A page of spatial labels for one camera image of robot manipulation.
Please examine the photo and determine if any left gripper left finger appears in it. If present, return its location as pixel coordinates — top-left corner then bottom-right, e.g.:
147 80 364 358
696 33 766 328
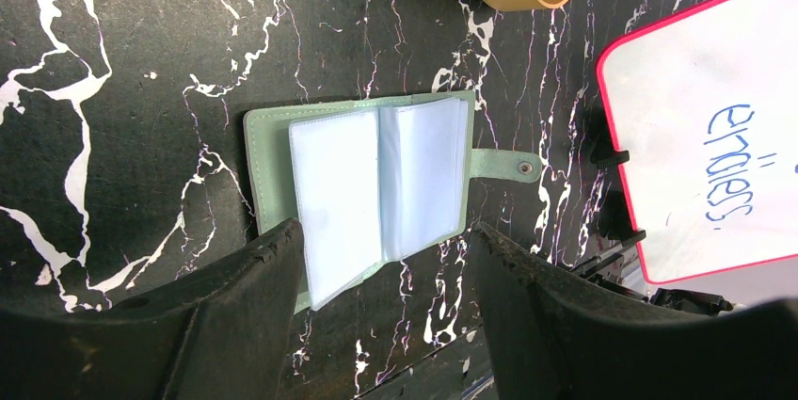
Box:
1 218 304 399

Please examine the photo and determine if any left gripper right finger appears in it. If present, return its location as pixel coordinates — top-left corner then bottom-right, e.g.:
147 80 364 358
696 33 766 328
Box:
470 223 797 399

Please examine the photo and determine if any pink framed whiteboard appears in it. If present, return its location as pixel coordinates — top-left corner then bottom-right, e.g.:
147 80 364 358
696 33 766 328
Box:
597 0 797 284

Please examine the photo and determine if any black whiteboard clip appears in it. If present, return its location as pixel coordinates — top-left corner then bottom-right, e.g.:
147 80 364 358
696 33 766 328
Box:
590 137 630 169

